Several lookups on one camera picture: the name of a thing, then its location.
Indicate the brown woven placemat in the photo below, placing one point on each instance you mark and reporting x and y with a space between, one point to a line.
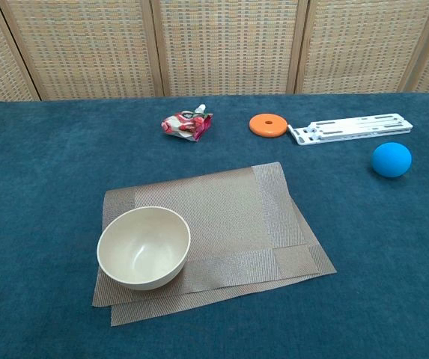
221 213

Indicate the cream round bowl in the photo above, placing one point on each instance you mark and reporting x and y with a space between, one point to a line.
143 247

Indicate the crumpled red drink pouch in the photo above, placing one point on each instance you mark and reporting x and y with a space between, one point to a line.
188 125

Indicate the orange disc with hole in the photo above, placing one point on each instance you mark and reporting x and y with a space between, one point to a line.
259 127

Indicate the woven bamboo folding screen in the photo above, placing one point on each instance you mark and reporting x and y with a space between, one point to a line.
229 45

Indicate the white folding stand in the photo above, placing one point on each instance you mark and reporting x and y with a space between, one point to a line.
349 129

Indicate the dark blue table cloth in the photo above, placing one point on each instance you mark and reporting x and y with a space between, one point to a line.
367 243

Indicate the blue ball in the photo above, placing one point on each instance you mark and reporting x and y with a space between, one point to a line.
391 160

